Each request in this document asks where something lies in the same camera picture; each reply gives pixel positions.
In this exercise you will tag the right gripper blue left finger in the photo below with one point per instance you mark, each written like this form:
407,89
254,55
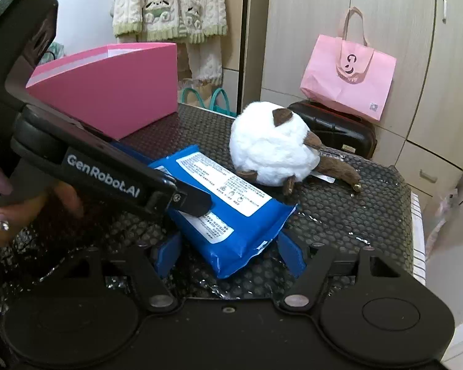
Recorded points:
167,254

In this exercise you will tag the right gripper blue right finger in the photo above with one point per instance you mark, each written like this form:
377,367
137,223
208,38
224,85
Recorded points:
291,253

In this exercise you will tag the blue wet wipes pack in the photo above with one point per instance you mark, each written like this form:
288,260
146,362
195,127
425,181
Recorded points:
243,220

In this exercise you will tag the white panda plush ball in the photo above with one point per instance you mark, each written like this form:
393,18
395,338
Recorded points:
271,145

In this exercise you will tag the left hand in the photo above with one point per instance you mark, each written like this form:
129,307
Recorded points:
18,212

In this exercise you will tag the black bubble mat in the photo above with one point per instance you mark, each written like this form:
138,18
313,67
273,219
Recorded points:
331,214

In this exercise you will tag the pink cardboard box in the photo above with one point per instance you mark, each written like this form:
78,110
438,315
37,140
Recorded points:
116,89

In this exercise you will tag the black suitcase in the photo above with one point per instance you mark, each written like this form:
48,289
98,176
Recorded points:
338,130

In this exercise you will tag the teal tote bag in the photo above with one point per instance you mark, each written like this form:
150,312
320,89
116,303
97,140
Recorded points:
218,102

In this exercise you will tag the pink tote bag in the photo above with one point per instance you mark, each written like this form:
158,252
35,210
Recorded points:
349,77

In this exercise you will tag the cream knit cardigan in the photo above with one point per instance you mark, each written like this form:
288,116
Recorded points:
197,24

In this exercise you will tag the beige wardrobe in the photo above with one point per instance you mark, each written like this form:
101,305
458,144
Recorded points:
421,127

